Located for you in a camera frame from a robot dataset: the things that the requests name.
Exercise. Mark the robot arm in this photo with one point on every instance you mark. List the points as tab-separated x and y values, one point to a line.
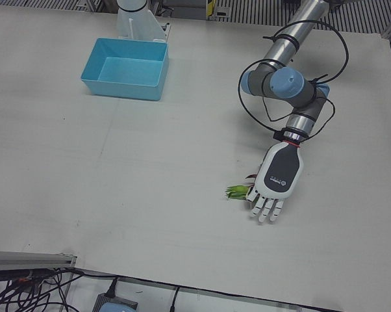
289	84

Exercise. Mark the light blue plastic bin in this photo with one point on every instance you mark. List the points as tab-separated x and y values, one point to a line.
130	71

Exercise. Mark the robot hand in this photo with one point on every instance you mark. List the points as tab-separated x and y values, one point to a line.
280	172

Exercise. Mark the pink dragon fruit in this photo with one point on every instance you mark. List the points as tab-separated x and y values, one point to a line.
237	191

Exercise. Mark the black power strip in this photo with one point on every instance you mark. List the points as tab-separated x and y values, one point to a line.
17	275

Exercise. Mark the horizontal aluminium profile rail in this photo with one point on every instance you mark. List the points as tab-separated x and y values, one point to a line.
30	258

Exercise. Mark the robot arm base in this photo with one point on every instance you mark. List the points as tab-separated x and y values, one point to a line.
135	22

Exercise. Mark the dark grey controller box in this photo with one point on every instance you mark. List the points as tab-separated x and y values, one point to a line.
121	297

